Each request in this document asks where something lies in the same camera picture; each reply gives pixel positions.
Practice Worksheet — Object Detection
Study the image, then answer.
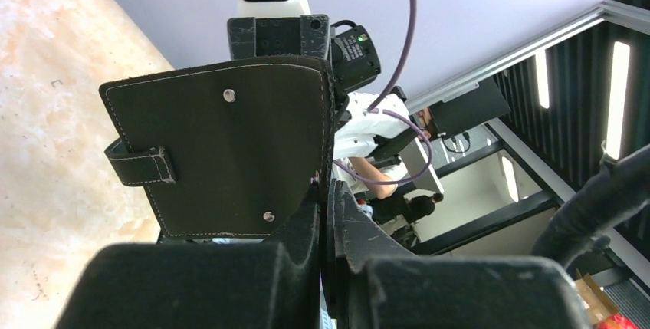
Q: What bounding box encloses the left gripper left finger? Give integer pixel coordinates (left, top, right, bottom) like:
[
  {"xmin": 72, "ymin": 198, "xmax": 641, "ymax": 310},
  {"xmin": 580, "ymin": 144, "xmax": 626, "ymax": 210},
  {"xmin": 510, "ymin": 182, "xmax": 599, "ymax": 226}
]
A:
[{"xmin": 57, "ymin": 185, "xmax": 320, "ymax": 328}]

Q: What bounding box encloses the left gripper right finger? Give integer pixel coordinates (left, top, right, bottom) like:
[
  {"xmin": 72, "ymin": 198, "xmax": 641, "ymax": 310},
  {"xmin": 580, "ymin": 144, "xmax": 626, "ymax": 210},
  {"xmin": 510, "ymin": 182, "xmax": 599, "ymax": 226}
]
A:
[{"xmin": 324, "ymin": 180, "xmax": 590, "ymax": 328}]

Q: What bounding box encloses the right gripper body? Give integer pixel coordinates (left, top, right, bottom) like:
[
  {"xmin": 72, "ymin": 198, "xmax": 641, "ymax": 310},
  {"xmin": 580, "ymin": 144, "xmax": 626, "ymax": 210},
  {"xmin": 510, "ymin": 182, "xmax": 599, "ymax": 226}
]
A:
[{"xmin": 227, "ymin": 15, "xmax": 331, "ymax": 61}]

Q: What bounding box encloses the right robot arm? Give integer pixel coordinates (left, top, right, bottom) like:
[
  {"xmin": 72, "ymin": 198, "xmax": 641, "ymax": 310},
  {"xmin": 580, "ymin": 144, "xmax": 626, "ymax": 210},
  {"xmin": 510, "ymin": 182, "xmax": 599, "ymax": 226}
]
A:
[{"xmin": 227, "ymin": 15, "xmax": 416, "ymax": 162}]

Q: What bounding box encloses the person in background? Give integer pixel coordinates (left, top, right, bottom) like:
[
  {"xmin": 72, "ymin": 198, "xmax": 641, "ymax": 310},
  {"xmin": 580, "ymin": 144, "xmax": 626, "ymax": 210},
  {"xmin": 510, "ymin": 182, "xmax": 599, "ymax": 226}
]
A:
[
  {"xmin": 332, "ymin": 91, "xmax": 417, "ymax": 199},
  {"xmin": 370, "ymin": 192, "xmax": 445, "ymax": 226}
]

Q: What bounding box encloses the black monitor in background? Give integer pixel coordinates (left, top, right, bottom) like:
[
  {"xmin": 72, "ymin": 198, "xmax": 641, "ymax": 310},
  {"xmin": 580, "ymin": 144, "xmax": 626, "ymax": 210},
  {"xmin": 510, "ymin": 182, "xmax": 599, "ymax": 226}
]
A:
[{"xmin": 429, "ymin": 77, "xmax": 510, "ymax": 137}]

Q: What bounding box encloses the cardboard box in background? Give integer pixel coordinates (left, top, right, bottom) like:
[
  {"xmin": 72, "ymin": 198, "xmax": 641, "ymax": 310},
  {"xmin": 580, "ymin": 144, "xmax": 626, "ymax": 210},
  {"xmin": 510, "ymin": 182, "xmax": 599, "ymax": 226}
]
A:
[{"xmin": 574, "ymin": 268, "xmax": 648, "ymax": 328}]

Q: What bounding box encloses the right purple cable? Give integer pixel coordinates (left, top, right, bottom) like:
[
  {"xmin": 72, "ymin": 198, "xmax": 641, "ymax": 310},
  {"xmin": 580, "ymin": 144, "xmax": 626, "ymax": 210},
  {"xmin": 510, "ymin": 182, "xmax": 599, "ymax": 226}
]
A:
[{"xmin": 332, "ymin": 0, "xmax": 435, "ymax": 186}]

